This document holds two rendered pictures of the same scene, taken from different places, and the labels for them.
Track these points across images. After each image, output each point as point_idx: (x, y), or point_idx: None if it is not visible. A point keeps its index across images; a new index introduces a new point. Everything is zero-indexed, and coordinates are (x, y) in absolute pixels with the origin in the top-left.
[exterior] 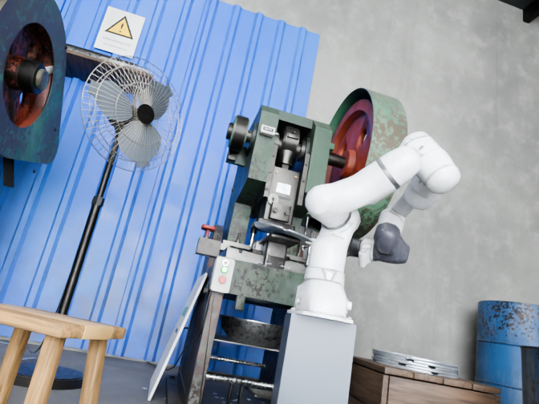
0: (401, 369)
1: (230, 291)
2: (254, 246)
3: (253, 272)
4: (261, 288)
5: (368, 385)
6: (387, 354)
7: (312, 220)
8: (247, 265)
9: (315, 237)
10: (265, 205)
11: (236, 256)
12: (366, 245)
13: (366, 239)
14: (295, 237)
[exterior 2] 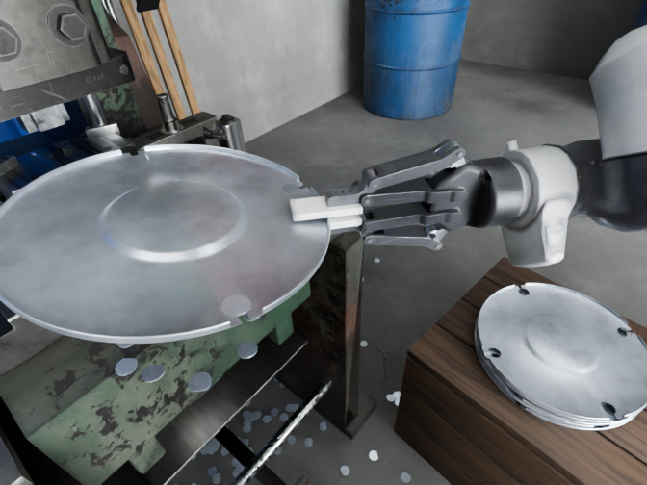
0: (614, 450)
1: (100, 479)
2: (10, 196)
3: (133, 388)
4: (184, 381)
5: (542, 482)
6: (570, 417)
7: None
8: (98, 396)
9: (330, 200)
10: None
11: (1, 356)
12: (558, 208)
13: (546, 170)
14: (223, 199)
